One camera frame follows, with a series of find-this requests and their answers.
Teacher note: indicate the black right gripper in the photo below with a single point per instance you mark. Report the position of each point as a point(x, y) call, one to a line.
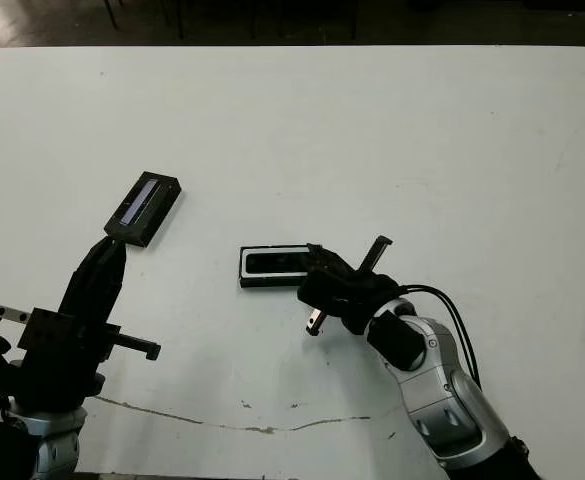
point(377, 300)

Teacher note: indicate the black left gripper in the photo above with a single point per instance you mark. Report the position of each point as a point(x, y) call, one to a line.
point(54, 367)

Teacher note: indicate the black bar-shaped camera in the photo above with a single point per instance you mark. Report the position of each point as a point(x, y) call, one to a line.
point(272, 264)

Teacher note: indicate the black box lid glossy strip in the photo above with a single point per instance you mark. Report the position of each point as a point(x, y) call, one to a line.
point(153, 211)

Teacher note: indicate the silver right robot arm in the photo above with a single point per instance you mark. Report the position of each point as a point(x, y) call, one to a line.
point(437, 375)

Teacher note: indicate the black box base white insert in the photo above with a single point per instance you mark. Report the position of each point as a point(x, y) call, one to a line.
point(267, 283)

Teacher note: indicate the black metal furniture leg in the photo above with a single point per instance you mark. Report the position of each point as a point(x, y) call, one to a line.
point(112, 11)

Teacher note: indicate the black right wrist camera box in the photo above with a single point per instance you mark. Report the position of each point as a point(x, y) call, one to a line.
point(327, 292)

